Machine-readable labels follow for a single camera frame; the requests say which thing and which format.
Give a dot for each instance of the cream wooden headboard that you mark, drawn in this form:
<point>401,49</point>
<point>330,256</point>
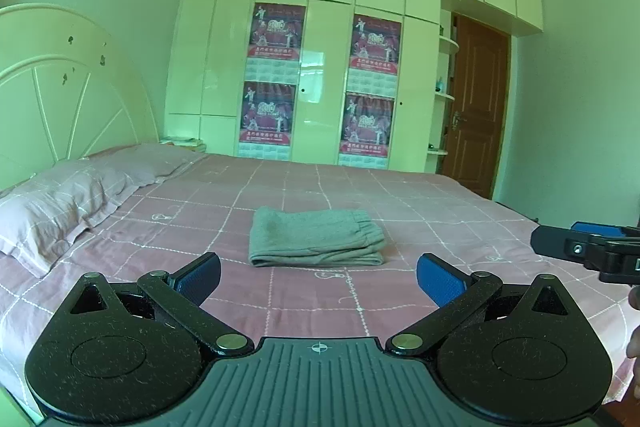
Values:
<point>75,97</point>

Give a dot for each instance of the green pants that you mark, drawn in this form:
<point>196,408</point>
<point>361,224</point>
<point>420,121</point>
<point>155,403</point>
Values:
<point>315,234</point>

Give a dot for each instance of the bed with pink checked sheet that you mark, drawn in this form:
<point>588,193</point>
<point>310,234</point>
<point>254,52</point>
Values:
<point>430,207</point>

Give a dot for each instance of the cream corner shelf unit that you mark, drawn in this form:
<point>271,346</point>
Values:
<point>445,44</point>

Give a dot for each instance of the brown wooden door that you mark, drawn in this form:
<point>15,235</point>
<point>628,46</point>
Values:
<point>475,107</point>

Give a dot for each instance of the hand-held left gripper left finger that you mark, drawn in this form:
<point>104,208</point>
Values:
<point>200,277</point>

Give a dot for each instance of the person's right hand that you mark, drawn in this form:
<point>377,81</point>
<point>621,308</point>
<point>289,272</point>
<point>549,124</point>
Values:
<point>635,344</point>

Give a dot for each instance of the pink checked pillow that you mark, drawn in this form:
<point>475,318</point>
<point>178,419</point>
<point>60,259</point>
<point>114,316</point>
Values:
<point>55,207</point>
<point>145,162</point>

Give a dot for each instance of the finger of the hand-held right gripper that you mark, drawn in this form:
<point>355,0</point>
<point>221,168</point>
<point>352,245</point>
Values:
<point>600,228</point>
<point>547,241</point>

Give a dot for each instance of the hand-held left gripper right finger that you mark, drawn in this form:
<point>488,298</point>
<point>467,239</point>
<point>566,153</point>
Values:
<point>439,279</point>

